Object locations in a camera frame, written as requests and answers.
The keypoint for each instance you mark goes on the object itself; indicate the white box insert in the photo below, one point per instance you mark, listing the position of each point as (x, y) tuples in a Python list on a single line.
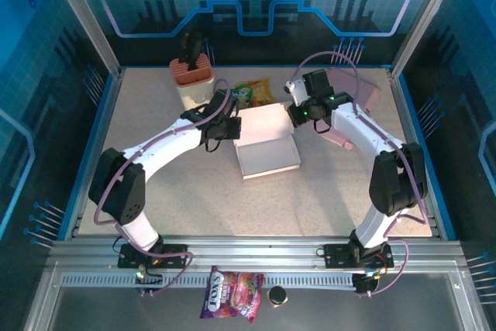
[(267, 156)]

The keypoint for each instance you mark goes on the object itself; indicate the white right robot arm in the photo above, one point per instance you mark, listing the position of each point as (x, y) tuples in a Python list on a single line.
[(360, 125)]

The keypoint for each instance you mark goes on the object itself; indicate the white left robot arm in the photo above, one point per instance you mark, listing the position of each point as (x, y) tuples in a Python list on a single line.
[(166, 145)]

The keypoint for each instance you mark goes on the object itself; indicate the yellow candy bag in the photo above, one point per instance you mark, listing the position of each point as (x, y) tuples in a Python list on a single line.
[(259, 92)]

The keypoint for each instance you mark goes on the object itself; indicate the beige knife block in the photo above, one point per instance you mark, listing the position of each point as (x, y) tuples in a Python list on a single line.
[(191, 87)]

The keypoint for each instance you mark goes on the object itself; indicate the purple berries candy bag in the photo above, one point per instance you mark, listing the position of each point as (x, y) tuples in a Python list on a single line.
[(232, 294)]

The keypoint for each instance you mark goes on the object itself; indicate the black round knob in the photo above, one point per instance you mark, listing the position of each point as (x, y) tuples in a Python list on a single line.
[(277, 296)]

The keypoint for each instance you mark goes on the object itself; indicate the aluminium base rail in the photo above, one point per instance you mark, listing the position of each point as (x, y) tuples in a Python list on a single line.
[(252, 253)]

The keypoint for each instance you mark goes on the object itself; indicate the aluminium frame post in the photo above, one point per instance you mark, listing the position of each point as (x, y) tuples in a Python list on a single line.
[(421, 21), (87, 21)]

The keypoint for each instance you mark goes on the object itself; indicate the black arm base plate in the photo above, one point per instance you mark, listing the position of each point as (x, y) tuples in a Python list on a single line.
[(337, 255), (174, 249)]

